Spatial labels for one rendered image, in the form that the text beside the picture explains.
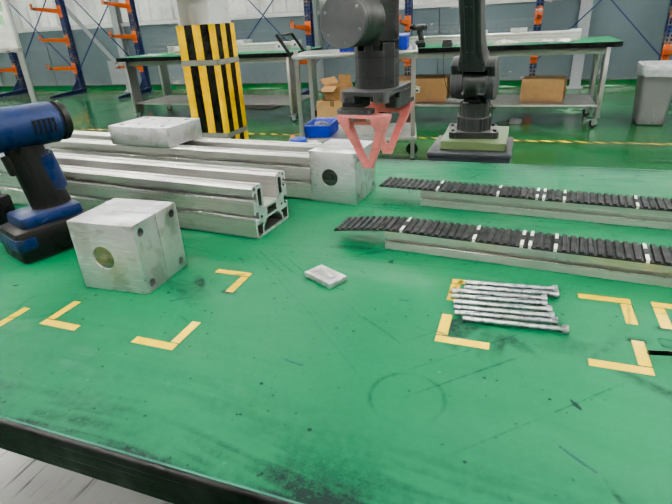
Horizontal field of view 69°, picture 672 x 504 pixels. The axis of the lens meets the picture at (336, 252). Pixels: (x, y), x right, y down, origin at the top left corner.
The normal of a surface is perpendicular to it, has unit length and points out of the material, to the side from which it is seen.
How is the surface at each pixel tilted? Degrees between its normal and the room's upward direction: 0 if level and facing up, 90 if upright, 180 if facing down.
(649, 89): 94
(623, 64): 90
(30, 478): 0
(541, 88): 90
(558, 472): 0
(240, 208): 90
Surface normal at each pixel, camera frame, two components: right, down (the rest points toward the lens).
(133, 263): -0.30, 0.42
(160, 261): 0.95, 0.08
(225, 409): -0.05, -0.90
